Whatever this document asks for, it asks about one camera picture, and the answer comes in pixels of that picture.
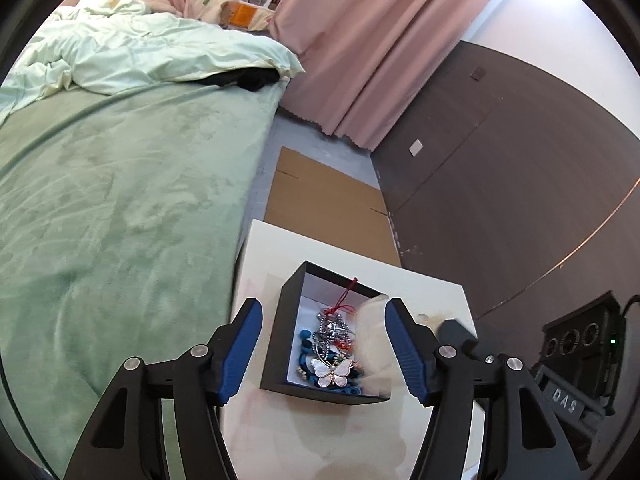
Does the clear plastic bag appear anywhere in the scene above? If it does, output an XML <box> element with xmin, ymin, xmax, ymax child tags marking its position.
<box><xmin>356</xmin><ymin>294</ymin><xmax>442</xmax><ymax>397</ymax></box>

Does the white butterfly pendant necklace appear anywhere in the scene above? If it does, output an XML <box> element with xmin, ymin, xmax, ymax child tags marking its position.
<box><xmin>309</xmin><ymin>356</ymin><xmax>355</xmax><ymax>389</ymax></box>

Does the red cord charm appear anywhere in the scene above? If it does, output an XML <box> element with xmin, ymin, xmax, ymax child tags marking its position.
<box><xmin>326</xmin><ymin>277</ymin><xmax>362</xmax><ymax>319</ymax></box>

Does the green bed blanket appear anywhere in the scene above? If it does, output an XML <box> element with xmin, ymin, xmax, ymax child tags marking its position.
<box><xmin>0</xmin><ymin>78</ymin><xmax>287</xmax><ymax>480</ymax></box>

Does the printed cream pillow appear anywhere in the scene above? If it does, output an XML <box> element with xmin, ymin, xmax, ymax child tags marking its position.
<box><xmin>182</xmin><ymin>0</ymin><xmax>281</xmax><ymax>32</ymax></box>

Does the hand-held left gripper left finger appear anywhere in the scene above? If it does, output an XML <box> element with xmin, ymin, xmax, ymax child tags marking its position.
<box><xmin>62</xmin><ymin>298</ymin><xmax>264</xmax><ymax>480</ymax></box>

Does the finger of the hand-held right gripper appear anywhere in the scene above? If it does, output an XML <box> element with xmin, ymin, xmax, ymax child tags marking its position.
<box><xmin>436</xmin><ymin>319</ymin><xmax>507</xmax><ymax>365</ymax></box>

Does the orange box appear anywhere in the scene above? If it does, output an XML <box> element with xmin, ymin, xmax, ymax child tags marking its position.
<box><xmin>226</xmin><ymin>2</ymin><xmax>264</xmax><ymax>29</ymax></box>

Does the black cable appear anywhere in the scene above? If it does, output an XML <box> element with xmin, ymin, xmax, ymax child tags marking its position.
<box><xmin>619</xmin><ymin>294</ymin><xmax>640</xmax><ymax>326</ymax></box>

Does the pale green duvet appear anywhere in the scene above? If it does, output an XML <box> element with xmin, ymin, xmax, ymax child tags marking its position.
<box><xmin>0</xmin><ymin>0</ymin><xmax>307</xmax><ymax>127</ymax></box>

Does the pile of jewellery with butterfly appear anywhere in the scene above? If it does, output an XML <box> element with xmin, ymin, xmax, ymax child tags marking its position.
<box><xmin>293</xmin><ymin>327</ymin><xmax>367</xmax><ymax>397</ymax></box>

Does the flat cardboard sheet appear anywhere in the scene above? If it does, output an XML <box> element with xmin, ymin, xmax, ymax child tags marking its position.
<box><xmin>263</xmin><ymin>146</ymin><xmax>404</xmax><ymax>267</ymax></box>

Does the black cloth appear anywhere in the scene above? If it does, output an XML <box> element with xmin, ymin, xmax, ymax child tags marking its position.
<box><xmin>199</xmin><ymin>67</ymin><xmax>282</xmax><ymax>93</ymax></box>

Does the grey beaded bracelet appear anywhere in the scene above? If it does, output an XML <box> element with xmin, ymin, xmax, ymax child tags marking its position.
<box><xmin>311</xmin><ymin>310</ymin><xmax>352</xmax><ymax>358</ymax></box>

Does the dark brown wardrobe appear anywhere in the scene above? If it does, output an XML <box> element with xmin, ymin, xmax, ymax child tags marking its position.
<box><xmin>369</xmin><ymin>40</ymin><xmax>640</xmax><ymax>357</ymax></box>

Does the wide pink curtain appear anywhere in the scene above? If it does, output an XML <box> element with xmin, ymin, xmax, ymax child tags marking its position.
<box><xmin>272</xmin><ymin>0</ymin><xmax>547</xmax><ymax>151</ymax></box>

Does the black jewelry box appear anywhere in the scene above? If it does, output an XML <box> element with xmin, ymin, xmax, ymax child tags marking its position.
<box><xmin>259</xmin><ymin>260</ymin><xmax>391</xmax><ymax>405</ymax></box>

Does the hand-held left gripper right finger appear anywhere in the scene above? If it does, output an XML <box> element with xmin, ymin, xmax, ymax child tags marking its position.
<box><xmin>384</xmin><ymin>297</ymin><xmax>584</xmax><ymax>480</ymax></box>

